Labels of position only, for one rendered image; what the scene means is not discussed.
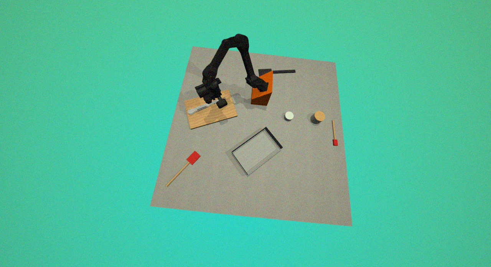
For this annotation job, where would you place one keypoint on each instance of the grey rectangular tin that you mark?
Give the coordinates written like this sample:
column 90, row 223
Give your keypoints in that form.
column 256, row 150

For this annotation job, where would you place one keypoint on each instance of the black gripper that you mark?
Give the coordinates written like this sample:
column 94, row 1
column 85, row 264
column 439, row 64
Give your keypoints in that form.
column 222, row 102

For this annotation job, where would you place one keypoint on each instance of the short grey cylinder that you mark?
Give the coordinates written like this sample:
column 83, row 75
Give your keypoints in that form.
column 288, row 116

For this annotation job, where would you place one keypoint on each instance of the red spatula with wooden handle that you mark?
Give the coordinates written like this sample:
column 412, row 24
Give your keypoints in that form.
column 191, row 159

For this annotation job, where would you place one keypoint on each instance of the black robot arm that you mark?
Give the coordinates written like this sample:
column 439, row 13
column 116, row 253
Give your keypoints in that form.
column 210, row 81

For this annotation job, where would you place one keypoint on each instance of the grey cylindrical container with orange lid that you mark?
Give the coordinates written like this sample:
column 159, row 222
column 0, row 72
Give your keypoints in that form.
column 317, row 117

